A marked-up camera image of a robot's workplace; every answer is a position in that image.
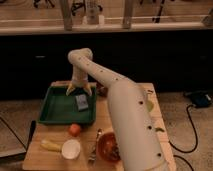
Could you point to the yellow banana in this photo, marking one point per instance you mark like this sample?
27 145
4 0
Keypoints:
48 145

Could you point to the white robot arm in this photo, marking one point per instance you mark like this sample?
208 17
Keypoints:
139 146

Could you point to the metal spoon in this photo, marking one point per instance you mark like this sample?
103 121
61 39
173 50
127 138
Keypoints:
92 156

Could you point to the red bowl with food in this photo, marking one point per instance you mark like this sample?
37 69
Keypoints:
107 148

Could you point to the green plastic tray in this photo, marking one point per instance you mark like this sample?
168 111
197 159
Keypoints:
60 109

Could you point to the blue grey sponge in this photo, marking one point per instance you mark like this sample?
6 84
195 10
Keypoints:
81 101

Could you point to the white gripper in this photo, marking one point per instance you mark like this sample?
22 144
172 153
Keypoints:
79 79

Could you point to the orange fruit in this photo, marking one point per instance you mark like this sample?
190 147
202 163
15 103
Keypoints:
74 130

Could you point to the dark brown bowl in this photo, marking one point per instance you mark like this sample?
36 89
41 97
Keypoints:
102 90

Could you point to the dark blue floor device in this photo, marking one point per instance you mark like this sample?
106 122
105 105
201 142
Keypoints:
199 99

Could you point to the white small bowl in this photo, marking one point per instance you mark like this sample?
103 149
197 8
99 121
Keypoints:
71 149

